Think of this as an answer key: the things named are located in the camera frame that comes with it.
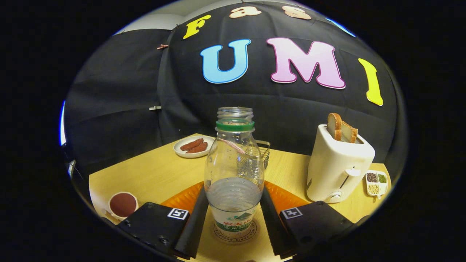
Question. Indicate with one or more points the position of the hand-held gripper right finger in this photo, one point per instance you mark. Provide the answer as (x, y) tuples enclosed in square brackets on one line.
[(271, 225)]

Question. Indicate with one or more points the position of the white toaster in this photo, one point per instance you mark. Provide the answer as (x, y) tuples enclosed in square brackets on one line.
[(335, 167)]

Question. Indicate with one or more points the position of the black backdrop cloth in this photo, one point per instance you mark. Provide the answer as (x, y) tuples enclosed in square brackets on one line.
[(127, 91)]

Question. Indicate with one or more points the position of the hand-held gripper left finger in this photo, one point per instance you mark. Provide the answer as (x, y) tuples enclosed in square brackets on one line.
[(196, 225)]

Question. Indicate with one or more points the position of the striped straw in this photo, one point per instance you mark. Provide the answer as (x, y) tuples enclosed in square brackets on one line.
[(233, 146)]

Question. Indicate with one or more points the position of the wooden table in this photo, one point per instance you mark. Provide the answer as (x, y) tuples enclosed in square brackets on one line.
[(153, 174)]

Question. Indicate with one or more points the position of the round white plate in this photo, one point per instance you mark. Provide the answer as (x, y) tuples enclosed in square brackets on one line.
[(180, 152)]

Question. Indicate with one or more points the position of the toast slice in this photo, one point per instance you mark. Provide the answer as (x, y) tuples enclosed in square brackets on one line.
[(349, 134), (334, 125)]

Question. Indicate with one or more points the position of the clear plastic juice bottle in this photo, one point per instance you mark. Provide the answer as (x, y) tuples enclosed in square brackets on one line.
[(233, 171)]

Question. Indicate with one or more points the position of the small white clip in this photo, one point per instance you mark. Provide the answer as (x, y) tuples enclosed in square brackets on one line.
[(154, 108)]

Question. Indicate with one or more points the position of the brown sausage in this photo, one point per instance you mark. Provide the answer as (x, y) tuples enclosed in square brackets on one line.
[(198, 147), (191, 144)]

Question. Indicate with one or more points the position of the round wooden coaster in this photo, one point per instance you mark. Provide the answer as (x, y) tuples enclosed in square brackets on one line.
[(236, 241)]

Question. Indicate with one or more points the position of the white divided grain dish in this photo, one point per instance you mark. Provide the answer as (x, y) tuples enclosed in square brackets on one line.
[(376, 183)]

